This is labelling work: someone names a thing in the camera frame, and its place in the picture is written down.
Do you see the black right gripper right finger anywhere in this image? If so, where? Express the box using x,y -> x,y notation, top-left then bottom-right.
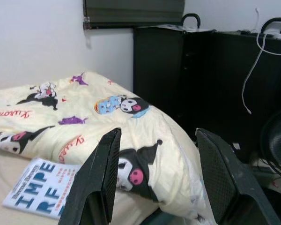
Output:
195,127 -> 281,225

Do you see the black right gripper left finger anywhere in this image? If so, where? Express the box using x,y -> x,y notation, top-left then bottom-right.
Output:
58,127 -> 122,225

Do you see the cream cartoon print blanket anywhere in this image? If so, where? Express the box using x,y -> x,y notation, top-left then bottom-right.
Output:
0,71 -> 209,222

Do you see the black electric fan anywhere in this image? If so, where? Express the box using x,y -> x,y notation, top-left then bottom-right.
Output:
259,107 -> 281,181

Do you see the cream bed sheet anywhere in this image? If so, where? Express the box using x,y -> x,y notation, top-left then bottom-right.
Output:
0,147 -> 162,225

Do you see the black cabinet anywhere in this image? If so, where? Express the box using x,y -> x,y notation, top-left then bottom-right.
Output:
133,23 -> 281,165

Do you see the dark green window blind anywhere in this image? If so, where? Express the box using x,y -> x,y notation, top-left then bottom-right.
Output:
83,0 -> 186,30

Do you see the dark teal bed frame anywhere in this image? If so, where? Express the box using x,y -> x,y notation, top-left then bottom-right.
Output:
128,203 -> 176,225

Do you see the white cable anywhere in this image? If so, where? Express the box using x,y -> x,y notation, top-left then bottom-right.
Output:
241,8 -> 281,115

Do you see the black curved handle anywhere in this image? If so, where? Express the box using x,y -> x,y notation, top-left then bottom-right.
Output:
261,18 -> 281,33
181,13 -> 201,30

